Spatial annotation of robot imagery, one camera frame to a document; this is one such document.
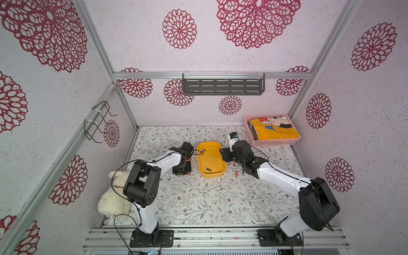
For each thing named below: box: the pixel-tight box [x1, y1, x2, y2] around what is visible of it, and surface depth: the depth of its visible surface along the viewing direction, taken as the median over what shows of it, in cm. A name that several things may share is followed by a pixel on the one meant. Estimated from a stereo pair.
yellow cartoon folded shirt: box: [249, 115, 300, 141], surface depth 111 cm
